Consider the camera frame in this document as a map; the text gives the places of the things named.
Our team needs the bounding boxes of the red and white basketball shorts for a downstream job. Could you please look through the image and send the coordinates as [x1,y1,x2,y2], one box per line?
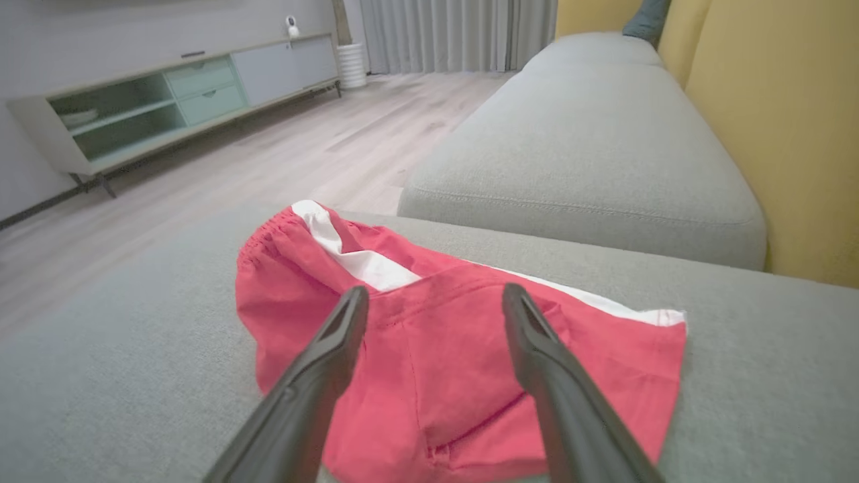
[234,199,689,483]

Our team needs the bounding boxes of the large yellow sofa back cushion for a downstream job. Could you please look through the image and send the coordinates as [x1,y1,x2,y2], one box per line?
[683,0,859,290]

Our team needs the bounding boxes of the grey sofa seat cushion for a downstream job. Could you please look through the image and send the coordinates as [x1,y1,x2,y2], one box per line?
[397,32,768,272]

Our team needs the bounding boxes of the grey pleated curtain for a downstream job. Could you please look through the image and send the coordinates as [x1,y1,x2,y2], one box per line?
[358,0,559,75]

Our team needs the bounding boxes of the dark teal throw pillow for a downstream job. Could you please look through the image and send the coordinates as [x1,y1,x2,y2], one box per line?
[621,0,672,48]

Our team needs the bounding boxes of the large grey sofa seat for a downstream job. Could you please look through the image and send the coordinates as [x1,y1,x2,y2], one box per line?
[0,205,859,483]

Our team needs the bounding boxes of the low green and grey cabinet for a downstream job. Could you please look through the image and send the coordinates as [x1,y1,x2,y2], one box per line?
[6,33,342,199]

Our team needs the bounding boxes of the white ribbed floor vase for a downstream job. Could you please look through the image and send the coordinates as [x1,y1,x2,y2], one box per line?
[336,43,368,91]

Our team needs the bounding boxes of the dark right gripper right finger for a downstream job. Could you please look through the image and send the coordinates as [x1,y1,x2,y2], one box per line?
[501,282,666,483]

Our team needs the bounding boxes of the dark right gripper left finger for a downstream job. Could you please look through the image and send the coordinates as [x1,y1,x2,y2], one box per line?
[204,286,370,483]

